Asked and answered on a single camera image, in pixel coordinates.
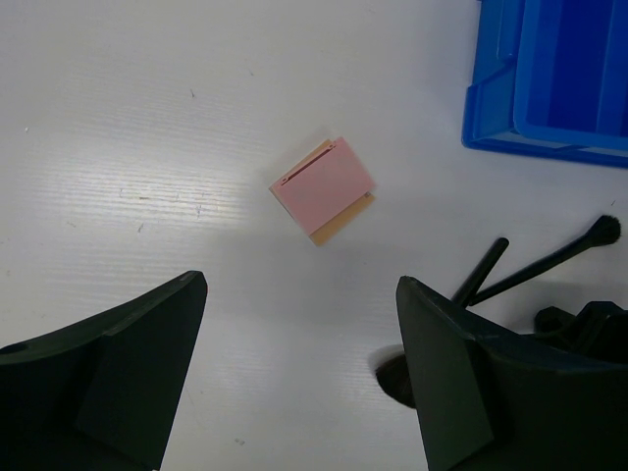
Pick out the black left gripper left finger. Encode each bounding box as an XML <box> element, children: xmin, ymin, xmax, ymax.
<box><xmin>1</xmin><ymin>271</ymin><xmax>207</xmax><ymax>470</ymax></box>

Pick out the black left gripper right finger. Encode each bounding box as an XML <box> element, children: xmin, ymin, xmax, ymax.
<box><xmin>396</xmin><ymin>277</ymin><xmax>627</xmax><ymax>470</ymax></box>

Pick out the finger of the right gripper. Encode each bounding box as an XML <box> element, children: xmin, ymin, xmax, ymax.
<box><xmin>558</xmin><ymin>301</ymin><xmax>627</xmax><ymax>363</ymax></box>

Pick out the slim black makeup brush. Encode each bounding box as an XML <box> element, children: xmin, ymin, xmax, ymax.
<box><xmin>469</xmin><ymin>215</ymin><xmax>621</xmax><ymax>306</ymax></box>

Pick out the blue plastic organizer bin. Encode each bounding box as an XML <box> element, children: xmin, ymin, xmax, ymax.
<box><xmin>462</xmin><ymin>0</ymin><xmax>627</xmax><ymax>168</ymax></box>

